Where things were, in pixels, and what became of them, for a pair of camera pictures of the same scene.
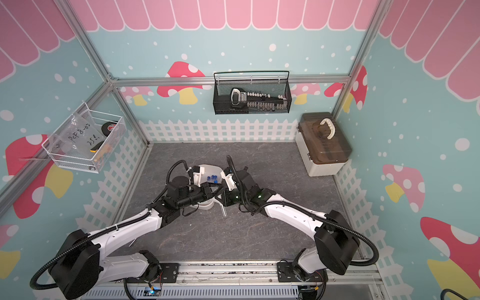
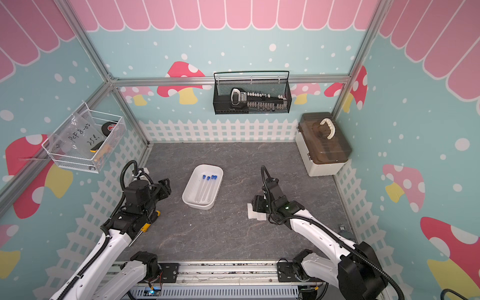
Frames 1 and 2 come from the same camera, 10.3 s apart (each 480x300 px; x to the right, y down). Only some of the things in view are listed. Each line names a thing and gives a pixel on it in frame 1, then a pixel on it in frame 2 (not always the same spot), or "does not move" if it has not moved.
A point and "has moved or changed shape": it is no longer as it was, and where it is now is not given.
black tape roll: [107, 127] does not move
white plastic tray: [212, 174] does not move
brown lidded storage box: [322, 144] does not move
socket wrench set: [258, 100] does not move
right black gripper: [225, 197] to [257, 204]
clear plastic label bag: [80, 137] does not move
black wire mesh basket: [252, 96] does not move
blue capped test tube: [224, 210] has moved or changed shape
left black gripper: [207, 191] to [163, 189]
